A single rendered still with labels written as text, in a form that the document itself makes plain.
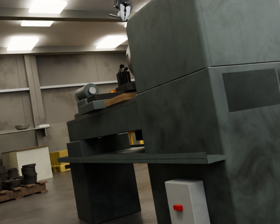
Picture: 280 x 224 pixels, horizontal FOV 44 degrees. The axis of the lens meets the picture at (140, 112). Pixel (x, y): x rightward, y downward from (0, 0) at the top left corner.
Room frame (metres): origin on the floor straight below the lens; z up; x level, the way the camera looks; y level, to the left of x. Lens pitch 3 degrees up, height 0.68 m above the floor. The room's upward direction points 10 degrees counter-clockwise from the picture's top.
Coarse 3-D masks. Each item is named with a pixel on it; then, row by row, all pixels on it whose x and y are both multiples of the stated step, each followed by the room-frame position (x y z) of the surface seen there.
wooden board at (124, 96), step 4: (132, 92) 2.01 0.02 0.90; (136, 92) 2.03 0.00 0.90; (116, 96) 2.07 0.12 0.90; (120, 96) 2.02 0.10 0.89; (124, 96) 1.99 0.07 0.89; (128, 96) 2.00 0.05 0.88; (132, 96) 2.01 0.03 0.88; (108, 100) 2.18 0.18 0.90; (112, 100) 2.13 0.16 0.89; (116, 100) 2.08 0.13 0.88; (120, 100) 2.03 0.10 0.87; (108, 104) 2.19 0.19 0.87; (112, 104) 2.14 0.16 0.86
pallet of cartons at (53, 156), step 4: (52, 152) 9.03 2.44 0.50; (56, 152) 8.81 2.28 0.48; (60, 152) 8.68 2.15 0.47; (64, 152) 8.74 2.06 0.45; (52, 156) 9.06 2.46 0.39; (56, 156) 8.84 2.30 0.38; (60, 156) 8.67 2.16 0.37; (52, 160) 9.09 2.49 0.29; (56, 160) 8.88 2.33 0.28; (52, 164) 9.12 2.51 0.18; (56, 164) 8.92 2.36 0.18; (60, 164) 8.68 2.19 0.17; (64, 164) 8.69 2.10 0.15; (52, 168) 9.31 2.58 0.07; (56, 168) 8.97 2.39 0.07; (60, 168) 8.63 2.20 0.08; (64, 168) 8.68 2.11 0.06; (68, 168) 9.17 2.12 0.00
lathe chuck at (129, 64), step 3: (129, 51) 1.90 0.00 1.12; (126, 54) 1.93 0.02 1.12; (129, 54) 1.90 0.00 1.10; (129, 57) 1.90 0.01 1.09; (129, 60) 1.90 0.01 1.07; (129, 63) 1.91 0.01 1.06; (129, 66) 1.92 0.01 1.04; (129, 69) 1.94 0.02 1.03; (132, 69) 1.91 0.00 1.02; (132, 72) 1.93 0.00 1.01
